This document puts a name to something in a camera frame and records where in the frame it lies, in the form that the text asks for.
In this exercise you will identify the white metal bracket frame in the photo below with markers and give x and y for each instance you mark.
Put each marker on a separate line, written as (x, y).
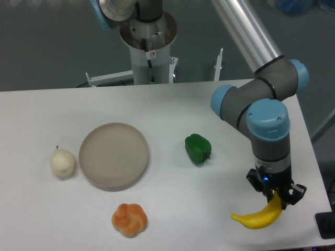
(114, 78)

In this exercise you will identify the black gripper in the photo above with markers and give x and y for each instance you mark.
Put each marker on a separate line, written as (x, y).
(276, 176)

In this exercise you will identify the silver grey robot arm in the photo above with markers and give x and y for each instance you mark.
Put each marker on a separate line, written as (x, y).
(255, 109)

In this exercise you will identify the yellow toy banana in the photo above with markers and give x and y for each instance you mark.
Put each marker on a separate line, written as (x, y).
(263, 218)

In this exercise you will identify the beige round plate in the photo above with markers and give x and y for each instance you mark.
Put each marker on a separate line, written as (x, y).
(114, 156)

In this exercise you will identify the orange knotted bread roll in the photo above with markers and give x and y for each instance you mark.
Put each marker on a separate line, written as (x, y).
(129, 220)

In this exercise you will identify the white toy pear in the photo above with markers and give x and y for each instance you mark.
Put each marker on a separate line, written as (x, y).
(62, 163)

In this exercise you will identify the green toy bell pepper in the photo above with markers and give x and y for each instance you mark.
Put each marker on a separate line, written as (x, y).
(198, 148)

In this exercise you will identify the black device at table edge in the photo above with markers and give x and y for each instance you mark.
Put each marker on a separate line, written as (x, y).
(325, 223)

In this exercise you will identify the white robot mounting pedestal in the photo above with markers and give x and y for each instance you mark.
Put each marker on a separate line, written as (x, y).
(149, 47)

